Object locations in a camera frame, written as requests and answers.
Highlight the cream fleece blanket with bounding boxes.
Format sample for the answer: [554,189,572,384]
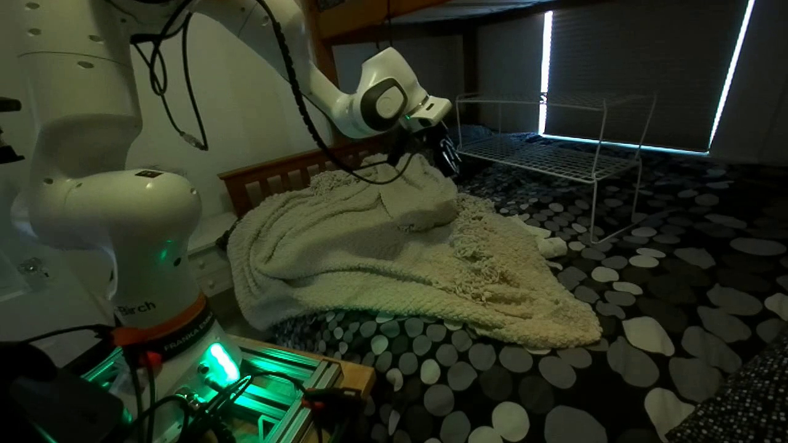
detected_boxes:
[227,152,603,351]

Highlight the small white cloth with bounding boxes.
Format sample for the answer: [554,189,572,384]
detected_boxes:
[534,236,568,260]

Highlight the wooden bed headboard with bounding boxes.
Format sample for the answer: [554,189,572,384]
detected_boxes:
[218,138,398,220]

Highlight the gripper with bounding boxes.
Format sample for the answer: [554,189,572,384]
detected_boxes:
[403,122,462,179]

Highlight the white bedside drawer unit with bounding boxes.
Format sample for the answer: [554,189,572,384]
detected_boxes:
[187,212,239,300]

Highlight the dark pillow with small dots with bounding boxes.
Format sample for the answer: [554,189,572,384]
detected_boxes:
[665,341,788,443]

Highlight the black cable with red plug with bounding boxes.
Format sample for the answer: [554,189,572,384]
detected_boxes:
[300,386,370,443]

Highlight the wooden bunk frame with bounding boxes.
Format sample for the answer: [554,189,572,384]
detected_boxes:
[305,0,481,93]

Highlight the camera on mount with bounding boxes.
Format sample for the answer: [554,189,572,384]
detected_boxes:
[0,97,26,166]

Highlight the black box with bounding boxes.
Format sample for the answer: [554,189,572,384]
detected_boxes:
[0,340,127,443]

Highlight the black bedspread with white dots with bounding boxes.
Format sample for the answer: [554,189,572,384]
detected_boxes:
[271,125,788,443]

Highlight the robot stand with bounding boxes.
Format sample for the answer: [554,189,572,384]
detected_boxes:
[37,332,376,443]

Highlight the white wire rack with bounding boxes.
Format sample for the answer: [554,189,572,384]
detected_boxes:
[454,92,657,245]

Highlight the window with dark blind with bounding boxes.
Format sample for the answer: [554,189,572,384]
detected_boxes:
[538,0,757,156]

